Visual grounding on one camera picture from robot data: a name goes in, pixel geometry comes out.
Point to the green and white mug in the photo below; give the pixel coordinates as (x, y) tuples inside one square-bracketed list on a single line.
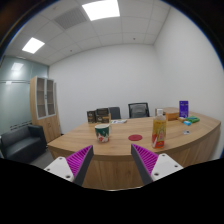
[(102, 133)]

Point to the purple upright box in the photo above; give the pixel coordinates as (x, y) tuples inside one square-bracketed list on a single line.
[(183, 109)]

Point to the dark grey padded chair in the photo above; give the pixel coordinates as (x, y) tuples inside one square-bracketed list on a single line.
[(115, 113)]

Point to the small dark upright box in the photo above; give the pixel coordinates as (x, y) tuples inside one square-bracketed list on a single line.
[(91, 117)]

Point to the orange-brown box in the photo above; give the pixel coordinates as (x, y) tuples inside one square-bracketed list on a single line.
[(172, 116)]

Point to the green flat box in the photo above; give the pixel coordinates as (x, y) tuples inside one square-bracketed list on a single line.
[(193, 119)]

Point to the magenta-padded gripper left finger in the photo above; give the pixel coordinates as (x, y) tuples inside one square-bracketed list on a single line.
[(78, 160)]

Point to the round silver desk grommet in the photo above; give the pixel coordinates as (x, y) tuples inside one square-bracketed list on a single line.
[(186, 132)]

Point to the white and green leaflet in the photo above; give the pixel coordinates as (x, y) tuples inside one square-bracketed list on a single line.
[(119, 121)]

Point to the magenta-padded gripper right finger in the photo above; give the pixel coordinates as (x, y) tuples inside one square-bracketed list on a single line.
[(148, 160)]

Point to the small tan box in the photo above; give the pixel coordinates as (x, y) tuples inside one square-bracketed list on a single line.
[(181, 119)]

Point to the small blue box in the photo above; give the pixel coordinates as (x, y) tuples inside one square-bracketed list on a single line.
[(187, 123)]

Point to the black leather sofa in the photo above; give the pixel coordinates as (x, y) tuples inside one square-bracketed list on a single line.
[(23, 143)]

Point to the square ceiling light panel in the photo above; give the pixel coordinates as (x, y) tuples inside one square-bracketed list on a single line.
[(101, 9), (33, 45)]

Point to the yellow-labelled tea drink bottle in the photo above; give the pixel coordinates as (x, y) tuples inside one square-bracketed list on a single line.
[(159, 133)]

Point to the brown cardboard box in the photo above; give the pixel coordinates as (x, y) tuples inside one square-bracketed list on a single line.
[(105, 119)]

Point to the wooden glass-door shelf cabinet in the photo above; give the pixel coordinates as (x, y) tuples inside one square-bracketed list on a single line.
[(45, 123)]

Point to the flat round red coaster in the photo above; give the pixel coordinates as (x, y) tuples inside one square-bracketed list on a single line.
[(135, 137)]

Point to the black mesh office chair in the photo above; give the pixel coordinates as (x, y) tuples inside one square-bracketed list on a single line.
[(138, 110)]

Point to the wide dark box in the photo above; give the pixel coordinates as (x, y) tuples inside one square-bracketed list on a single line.
[(102, 111)]

